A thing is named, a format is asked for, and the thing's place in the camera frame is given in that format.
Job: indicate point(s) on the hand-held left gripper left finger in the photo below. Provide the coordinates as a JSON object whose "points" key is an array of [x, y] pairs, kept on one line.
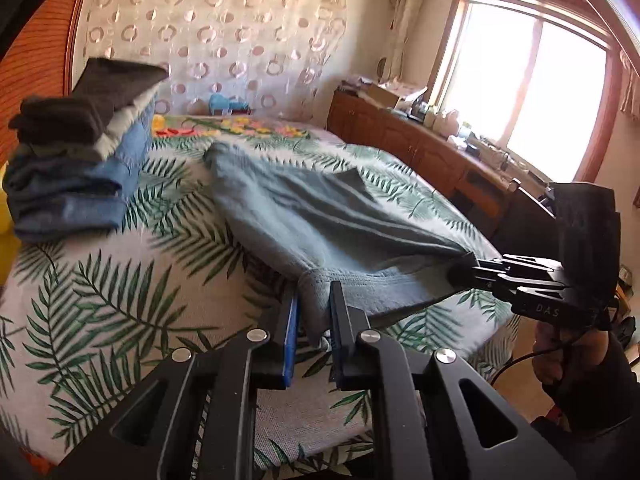
{"points": [[290, 340]]}

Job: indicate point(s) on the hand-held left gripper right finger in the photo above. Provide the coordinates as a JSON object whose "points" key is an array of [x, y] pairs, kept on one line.
{"points": [[345, 332]]}

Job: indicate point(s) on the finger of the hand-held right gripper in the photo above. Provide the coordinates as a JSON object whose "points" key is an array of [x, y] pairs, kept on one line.
{"points": [[492, 286], [480, 266]]}

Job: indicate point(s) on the light blue denim pants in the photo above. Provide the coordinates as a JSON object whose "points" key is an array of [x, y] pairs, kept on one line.
{"points": [[325, 230]]}

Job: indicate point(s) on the person's right forearm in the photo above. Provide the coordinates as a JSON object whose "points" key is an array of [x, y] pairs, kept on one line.
{"points": [[607, 452]]}

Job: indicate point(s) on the folded black pants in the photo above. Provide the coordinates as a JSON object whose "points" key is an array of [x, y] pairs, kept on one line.
{"points": [[95, 95]]}

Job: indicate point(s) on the person's right hand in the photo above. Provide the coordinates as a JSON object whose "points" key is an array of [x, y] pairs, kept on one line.
{"points": [[595, 380]]}

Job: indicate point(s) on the bed with palm-leaf sheet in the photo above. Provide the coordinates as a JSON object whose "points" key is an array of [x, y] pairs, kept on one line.
{"points": [[150, 310]]}

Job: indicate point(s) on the white plastic bottles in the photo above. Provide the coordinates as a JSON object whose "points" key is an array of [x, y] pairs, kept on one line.
{"points": [[450, 121]]}

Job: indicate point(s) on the long wooden cabinet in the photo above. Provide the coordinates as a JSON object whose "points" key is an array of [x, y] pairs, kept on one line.
{"points": [[400, 140]]}

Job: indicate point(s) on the white papers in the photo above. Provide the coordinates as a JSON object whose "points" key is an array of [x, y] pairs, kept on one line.
{"points": [[410, 92]]}

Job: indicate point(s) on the cardboard box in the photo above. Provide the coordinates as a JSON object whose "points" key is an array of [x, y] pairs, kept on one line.
{"points": [[382, 95]]}

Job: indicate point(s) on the floral blanket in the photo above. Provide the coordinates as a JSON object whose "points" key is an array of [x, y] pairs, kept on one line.
{"points": [[250, 127]]}

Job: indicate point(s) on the blue toy at headboard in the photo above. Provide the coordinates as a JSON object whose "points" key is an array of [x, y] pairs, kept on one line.
{"points": [[222, 102]]}

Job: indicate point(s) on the white window curtain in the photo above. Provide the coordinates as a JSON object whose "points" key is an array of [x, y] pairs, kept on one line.
{"points": [[407, 20]]}

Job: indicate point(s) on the stack of folded clothes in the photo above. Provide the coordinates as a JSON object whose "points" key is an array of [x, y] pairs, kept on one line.
{"points": [[75, 195]]}

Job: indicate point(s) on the folded grey garment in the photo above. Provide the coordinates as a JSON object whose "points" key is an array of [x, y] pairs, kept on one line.
{"points": [[125, 125]]}

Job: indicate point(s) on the yellow plush toy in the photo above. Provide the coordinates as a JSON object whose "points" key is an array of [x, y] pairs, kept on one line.
{"points": [[6, 240]]}

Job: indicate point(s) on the wooden louvered wardrobe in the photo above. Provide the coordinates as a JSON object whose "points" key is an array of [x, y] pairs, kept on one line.
{"points": [[35, 30]]}

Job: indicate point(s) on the wooden frame window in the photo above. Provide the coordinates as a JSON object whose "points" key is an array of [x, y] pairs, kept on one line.
{"points": [[530, 75]]}

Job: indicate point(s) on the circle pattern wall curtain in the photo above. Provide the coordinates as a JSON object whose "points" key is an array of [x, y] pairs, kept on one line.
{"points": [[225, 25]]}

